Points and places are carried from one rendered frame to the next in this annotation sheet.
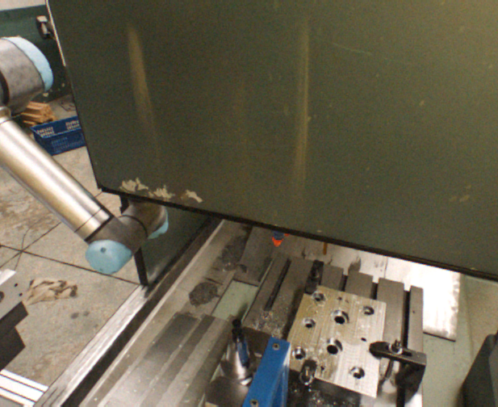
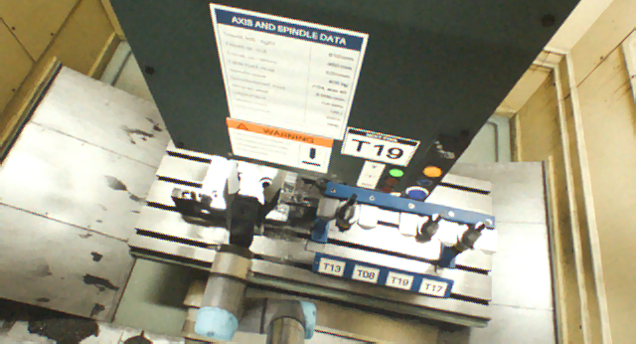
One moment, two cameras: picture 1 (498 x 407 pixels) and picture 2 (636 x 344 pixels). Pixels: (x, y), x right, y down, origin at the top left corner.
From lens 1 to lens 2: 0.86 m
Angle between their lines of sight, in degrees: 69
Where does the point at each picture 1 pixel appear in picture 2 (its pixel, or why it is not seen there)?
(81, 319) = not seen: outside the picture
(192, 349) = not seen: hidden behind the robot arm
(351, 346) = (264, 170)
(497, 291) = (130, 77)
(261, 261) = (88, 287)
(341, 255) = (94, 193)
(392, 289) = not seen: hidden behind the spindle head
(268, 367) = (348, 193)
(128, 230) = (282, 304)
